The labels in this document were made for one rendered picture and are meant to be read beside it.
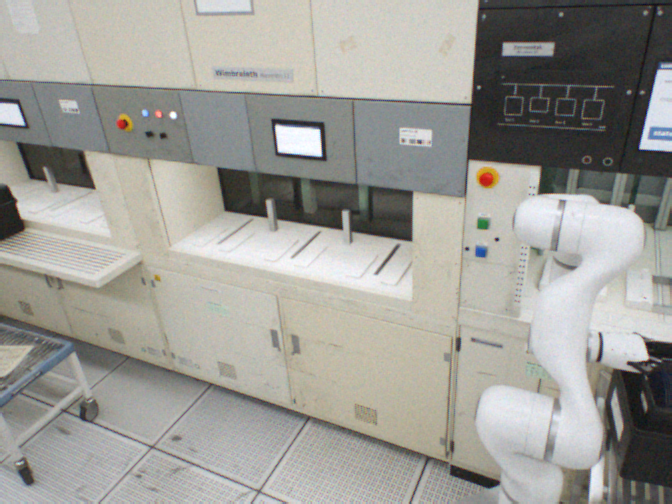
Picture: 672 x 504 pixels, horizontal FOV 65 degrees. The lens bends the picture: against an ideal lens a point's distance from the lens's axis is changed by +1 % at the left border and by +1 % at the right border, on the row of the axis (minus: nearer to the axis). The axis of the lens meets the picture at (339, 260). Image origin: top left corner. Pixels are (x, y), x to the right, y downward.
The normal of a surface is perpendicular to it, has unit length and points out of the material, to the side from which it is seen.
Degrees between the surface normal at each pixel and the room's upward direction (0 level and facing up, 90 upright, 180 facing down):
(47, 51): 90
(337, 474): 0
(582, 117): 90
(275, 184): 90
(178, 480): 0
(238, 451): 0
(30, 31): 90
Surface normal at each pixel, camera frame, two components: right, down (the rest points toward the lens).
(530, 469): 0.27, -0.54
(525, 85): -0.44, 0.47
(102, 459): -0.06, -0.87
